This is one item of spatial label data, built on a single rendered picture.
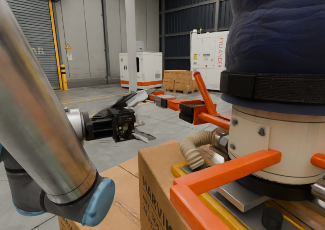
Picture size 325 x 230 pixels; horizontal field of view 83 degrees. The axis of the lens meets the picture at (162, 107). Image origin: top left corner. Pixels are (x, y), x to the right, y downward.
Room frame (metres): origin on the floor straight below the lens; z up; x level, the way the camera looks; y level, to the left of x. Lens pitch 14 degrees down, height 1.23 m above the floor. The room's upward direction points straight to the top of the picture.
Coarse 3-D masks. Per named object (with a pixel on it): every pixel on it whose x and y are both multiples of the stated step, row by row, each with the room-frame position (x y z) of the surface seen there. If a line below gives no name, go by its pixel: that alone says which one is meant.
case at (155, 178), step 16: (176, 144) 0.60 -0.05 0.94; (208, 144) 0.60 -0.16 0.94; (144, 160) 0.49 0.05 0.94; (160, 160) 0.49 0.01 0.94; (176, 160) 0.49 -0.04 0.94; (208, 160) 0.49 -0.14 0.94; (224, 160) 0.49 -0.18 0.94; (144, 176) 0.50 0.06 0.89; (160, 176) 0.41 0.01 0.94; (144, 192) 0.50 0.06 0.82; (160, 192) 0.38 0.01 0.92; (144, 208) 0.50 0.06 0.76; (160, 208) 0.38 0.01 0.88; (288, 208) 0.31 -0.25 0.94; (304, 208) 0.31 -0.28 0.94; (144, 224) 0.51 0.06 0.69; (160, 224) 0.38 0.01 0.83; (176, 224) 0.30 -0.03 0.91; (304, 224) 0.27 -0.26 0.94; (320, 224) 0.27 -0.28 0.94
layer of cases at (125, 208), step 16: (128, 160) 1.18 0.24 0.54; (112, 176) 0.99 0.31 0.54; (128, 176) 0.99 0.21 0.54; (128, 192) 0.85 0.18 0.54; (112, 208) 0.74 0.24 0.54; (128, 208) 0.74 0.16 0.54; (64, 224) 0.76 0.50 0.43; (80, 224) 0.65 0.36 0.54; (112, 224) 0.65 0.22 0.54; (128, 224) 0.65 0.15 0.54
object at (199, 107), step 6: (180, 102) 0.58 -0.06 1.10; (186, 102) 0.59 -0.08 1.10; (192, 102) 0.60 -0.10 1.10; (198, 102) 0.61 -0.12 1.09; (204, 102) 0.60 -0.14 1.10; (180, 108) 0.57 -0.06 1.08; (186, 108) 0.54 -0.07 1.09; (192, 108) 0.52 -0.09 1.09; (198, 108) 0.52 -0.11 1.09; (204, 108) 0.53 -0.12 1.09; (180, 114) 0.57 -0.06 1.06; (186, 114) 0.55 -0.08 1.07; (192, 114) 0.52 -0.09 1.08; (186, 120) 0.54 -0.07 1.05; (192, 120) 0.52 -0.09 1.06; (198, 120) 0.52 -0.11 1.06
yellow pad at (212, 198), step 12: (180, 168) 0.42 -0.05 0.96; (204, 168) 0.41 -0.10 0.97; (216, 192) 0.32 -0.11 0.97; (216, 204) 0.29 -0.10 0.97; (228, 204) 0.29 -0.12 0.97; (264, 204) 0.29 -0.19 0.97; (228, 216) 0.26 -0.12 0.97; (240, 216) 0.26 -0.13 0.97; (252, 216) 0.26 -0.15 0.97; (264, 216) 0.24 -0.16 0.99; (276, 216) 0.23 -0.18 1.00; (240, 228) 0.24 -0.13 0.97; (252, 228) 0.24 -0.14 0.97; (264, 228) 0.24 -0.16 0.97; (276, 228) 0.23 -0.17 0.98; (288, 228) 0.24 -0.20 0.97; (300, 228) 0.24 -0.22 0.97
